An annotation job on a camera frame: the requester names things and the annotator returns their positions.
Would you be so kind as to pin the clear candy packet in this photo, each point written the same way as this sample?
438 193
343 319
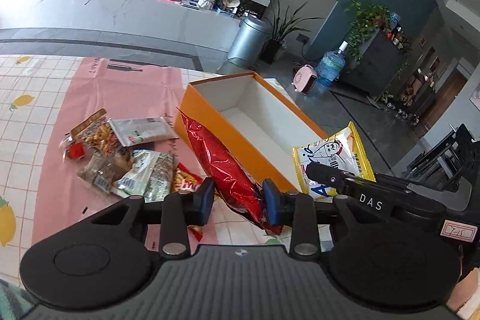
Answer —
150 176

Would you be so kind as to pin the pink small heater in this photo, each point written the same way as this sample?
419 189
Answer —
305 79

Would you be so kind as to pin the blue water jug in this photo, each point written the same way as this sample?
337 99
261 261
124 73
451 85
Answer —
331 64

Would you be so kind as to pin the white tv console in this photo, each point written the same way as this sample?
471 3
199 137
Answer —
160 19

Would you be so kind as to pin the small red snack packet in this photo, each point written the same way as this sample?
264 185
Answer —
72 150

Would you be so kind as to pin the lemon pattern tablecloth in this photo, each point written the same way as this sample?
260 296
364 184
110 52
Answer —
42 99

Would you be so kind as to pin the pink paper mat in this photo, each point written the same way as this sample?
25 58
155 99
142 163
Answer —
124 91

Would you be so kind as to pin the potted floor plant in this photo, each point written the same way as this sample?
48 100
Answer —
282 23

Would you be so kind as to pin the orange chips packet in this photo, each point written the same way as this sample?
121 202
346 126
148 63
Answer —
185 183

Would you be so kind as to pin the orange cardboard box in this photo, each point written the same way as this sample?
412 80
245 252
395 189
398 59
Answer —
258 124

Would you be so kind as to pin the peanut snack packet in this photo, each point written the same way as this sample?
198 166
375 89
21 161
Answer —
96 133

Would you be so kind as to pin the red foil snack bag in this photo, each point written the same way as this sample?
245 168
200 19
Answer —
237 189

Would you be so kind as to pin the hanging green vine plant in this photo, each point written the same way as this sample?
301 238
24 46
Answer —
368 17

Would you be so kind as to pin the brown seed snack packet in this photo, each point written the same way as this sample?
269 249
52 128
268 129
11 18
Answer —
102 171

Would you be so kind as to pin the silver white snack pouch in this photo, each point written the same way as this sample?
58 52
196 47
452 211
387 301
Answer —
138 131

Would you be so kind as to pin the silver trash bin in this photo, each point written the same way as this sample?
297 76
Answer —
249 41

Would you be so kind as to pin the yellow white snack bag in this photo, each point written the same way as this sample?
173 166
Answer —
344 150

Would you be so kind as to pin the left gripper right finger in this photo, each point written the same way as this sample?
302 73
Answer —
297 211

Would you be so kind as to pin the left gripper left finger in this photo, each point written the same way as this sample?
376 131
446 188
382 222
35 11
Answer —
180 210

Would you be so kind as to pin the dark grey cabinet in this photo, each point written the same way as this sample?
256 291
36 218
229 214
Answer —
379 65

